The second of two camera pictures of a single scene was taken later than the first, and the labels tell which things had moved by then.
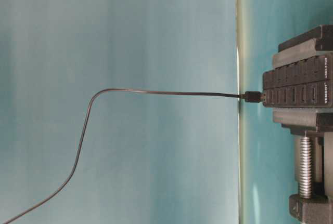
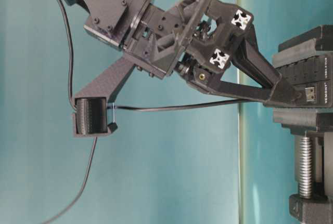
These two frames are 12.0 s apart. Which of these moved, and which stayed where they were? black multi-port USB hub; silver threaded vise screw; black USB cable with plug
Moved: black USB cable with plug
Stayed: silver threaded vise screw; black multi-port USB hub
